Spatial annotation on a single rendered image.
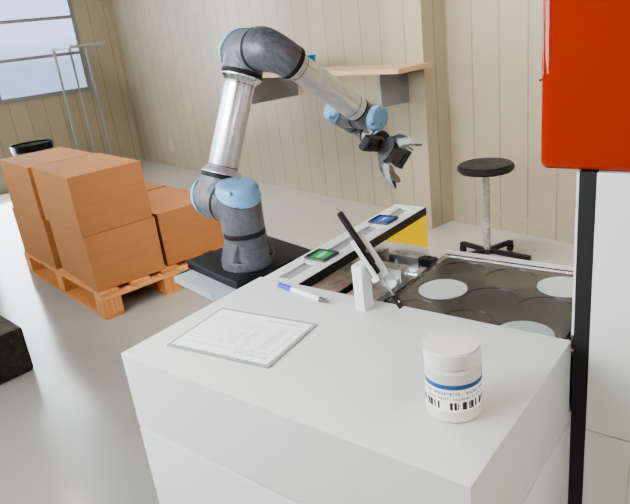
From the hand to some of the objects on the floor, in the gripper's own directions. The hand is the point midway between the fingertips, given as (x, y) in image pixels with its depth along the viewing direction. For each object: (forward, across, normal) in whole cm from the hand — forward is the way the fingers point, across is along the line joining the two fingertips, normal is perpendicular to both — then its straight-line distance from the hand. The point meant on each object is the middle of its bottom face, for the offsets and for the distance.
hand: (407, 165), depth 179 cm
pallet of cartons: (-225, +190, -33) cm, 297 cm away
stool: (-84, +54, -179) cm, 205 cm away
